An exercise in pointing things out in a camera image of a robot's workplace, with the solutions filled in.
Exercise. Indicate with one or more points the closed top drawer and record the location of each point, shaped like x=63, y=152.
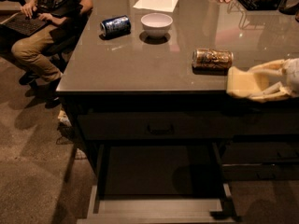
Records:
x=133, y=125

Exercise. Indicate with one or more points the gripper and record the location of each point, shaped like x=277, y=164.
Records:
x=293, y=75

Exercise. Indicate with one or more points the open middle drawer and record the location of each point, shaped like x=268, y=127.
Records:
x=160, y=184

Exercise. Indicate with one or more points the brown gold drink can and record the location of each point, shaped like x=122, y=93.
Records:
x=211, y=59

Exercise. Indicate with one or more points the white bowl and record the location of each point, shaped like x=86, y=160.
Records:
x=156, y=25

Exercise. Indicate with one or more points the dark round object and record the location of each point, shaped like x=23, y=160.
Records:
x=289, y=7

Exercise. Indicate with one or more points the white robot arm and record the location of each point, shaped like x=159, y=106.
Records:
x=296, y=78

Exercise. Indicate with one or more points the dark counter cabinet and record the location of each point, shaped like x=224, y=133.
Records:
x=132, y=73

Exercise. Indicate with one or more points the yellow sponge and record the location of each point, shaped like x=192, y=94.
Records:
x=242, y=84

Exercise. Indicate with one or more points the white paper sheet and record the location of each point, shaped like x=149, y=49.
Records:
x=157, y=5

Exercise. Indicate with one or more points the seated person khaki pants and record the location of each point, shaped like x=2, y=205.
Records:
x=46, y=31

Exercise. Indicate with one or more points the black drawer handle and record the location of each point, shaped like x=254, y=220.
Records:
x=160, y=130

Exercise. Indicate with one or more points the black laptop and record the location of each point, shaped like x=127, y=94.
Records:
x=23, y=25

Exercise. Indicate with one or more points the blue soda can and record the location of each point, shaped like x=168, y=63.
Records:
x=116, y=26

